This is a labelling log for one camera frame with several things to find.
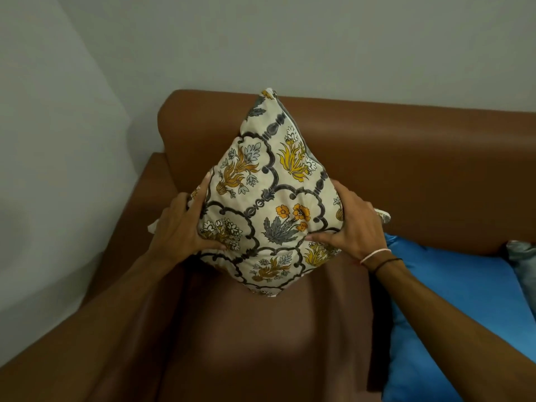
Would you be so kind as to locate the person's right hand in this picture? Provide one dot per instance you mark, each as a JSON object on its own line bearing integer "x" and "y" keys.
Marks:
{"x": 356, "y": 230}

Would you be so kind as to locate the person's left hand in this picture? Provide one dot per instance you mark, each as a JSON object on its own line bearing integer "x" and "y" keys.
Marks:
{"x": 178, "y": 232}

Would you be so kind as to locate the person's right thumb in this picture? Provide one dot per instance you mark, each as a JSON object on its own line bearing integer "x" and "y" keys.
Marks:
{"x": 322, "y": 237}

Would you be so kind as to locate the person's left thumb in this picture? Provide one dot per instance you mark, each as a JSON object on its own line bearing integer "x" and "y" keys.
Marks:
{"x": 211, "y": 244}

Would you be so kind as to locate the floral patterned cream cushion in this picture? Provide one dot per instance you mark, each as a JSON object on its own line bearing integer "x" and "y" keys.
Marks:
{"x": 272, "y": 192}

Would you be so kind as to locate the person's right forearm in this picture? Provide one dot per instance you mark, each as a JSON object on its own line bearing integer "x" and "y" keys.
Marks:
{"x": 456, "y": 330}

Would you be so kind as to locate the person's left forearm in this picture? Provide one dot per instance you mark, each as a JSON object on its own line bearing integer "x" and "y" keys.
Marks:
{"x": 79, "y": 330}

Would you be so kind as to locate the brown leather sofa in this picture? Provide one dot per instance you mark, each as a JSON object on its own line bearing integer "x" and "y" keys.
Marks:
{"x": 293, "y": 246}

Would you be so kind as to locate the pink thread wristband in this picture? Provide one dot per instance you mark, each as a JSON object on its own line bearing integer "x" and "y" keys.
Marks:
{"x": 375, "y": 254}

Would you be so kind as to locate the black thread wristband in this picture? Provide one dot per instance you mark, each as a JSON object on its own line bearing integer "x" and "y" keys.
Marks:
{"x": 387, "y": 263}

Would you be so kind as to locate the blue satin cushion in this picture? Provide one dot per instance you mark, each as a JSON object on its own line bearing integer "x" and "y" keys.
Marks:
{"x": 452, "y": 322}

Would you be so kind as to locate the grey satin cushion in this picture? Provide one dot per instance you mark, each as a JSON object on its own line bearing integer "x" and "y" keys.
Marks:
{"x": 523, "y": 263}

